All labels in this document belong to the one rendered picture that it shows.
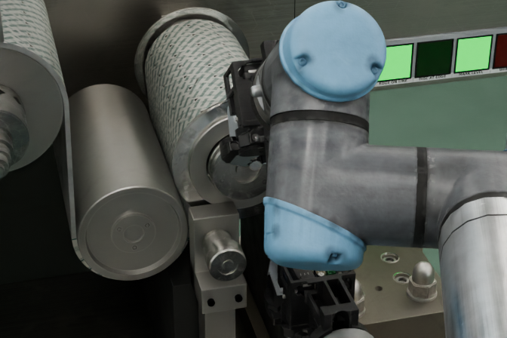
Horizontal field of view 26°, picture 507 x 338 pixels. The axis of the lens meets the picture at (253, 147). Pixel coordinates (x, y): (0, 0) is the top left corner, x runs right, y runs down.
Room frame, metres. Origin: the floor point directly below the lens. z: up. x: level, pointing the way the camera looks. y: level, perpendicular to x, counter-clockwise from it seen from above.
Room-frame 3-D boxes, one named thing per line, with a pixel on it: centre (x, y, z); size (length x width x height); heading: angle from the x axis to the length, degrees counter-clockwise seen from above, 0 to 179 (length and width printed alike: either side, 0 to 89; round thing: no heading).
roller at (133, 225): (1.11, 0.16, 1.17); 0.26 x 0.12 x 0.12; 14
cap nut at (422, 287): (1.07, -0.20, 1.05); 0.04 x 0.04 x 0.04
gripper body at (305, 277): (0.92, -0.07, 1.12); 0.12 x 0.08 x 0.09; 14
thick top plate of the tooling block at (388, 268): (1.22, -0.12, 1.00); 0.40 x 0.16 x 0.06; 14
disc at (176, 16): (1.26, 0.08, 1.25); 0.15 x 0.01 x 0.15; 104
